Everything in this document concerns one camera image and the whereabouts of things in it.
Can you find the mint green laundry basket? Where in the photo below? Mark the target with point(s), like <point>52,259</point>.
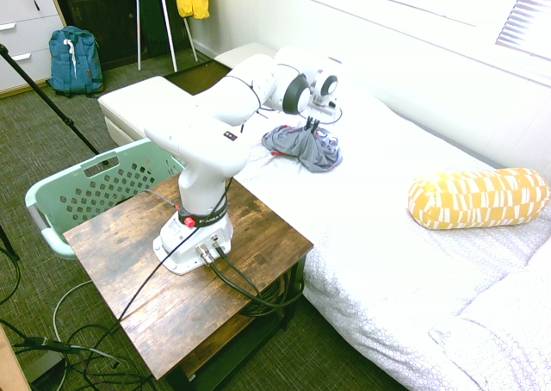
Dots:
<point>99,184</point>

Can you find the white drawer dresser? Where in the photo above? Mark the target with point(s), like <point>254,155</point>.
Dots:
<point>26,29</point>

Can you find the light wooden board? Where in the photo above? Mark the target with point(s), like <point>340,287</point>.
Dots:
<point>10,365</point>

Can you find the grey shirt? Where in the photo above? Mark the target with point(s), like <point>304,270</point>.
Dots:
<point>307,150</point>

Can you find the yellow patterned bolster pillow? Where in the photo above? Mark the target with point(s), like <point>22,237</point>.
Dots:
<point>478,198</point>

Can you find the white metal stand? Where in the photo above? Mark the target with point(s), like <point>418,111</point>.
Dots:
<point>169,25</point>

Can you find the blue backpack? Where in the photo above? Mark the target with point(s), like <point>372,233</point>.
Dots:
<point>75,61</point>

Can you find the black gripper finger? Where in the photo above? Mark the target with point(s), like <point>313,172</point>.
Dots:
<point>316,126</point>
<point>308,125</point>

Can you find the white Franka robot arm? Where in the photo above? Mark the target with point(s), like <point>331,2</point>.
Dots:
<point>215,119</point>

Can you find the dark wooden cabinet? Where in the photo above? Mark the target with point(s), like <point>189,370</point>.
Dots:
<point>103,16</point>

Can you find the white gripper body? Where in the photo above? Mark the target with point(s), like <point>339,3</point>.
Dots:
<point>323,110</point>

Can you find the white window blinds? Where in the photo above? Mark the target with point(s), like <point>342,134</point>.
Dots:
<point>527,16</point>

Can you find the red emergency stop button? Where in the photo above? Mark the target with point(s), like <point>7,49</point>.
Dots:
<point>188,221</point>

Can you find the black tripod leg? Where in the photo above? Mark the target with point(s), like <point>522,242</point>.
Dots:
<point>47,100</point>

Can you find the small white ottoman bench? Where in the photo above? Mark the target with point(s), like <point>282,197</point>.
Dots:
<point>241,57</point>

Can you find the large white ottoman bench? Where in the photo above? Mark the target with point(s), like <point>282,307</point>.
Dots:
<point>146,102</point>

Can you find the bed with white duvet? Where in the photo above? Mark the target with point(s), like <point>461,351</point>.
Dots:
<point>387,257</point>

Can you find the rustic wooden side table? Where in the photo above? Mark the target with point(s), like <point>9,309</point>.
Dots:
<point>129,253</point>

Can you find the black camera stand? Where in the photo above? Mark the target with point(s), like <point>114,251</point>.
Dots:
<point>43,344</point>

